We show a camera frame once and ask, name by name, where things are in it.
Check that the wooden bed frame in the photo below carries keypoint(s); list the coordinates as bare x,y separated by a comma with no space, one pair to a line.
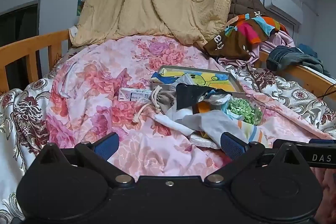
31,48

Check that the brown multicoloured printed cloth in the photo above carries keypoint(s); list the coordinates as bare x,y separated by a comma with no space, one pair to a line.
236,37

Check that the blue garment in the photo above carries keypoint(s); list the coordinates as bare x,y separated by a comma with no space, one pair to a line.
308,48

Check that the small white milk carton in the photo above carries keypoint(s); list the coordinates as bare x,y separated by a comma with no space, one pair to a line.
134,95

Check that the white air conditioner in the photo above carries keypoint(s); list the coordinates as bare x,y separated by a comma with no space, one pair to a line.
282,3

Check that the blue jeans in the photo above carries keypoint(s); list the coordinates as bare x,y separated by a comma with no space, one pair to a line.
288,56

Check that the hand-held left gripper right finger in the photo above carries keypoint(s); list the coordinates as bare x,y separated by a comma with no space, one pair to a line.
232,146

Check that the person's right hand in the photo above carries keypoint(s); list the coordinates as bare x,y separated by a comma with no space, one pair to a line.
326,187

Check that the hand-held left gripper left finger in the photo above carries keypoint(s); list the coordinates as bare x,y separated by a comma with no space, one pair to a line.
106,146

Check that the glass jar of green stars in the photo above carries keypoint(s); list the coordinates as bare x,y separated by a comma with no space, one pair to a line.
244,111

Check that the white quilted baby garment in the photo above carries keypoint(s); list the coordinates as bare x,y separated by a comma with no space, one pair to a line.
218,100

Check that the dark window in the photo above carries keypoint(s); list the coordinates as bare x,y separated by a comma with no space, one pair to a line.
18,22

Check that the black cloth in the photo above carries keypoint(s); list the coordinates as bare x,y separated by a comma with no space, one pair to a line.
194,94

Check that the pink floral bedsheet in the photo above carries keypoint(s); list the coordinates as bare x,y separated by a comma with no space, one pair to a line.
110,82

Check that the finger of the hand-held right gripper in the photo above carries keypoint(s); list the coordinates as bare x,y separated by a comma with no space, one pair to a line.
319,141

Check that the white gold patterned satin blanket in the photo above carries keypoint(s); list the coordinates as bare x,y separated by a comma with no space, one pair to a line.
23,113

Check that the white striped cloth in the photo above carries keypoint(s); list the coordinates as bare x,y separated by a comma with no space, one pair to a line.
223,127

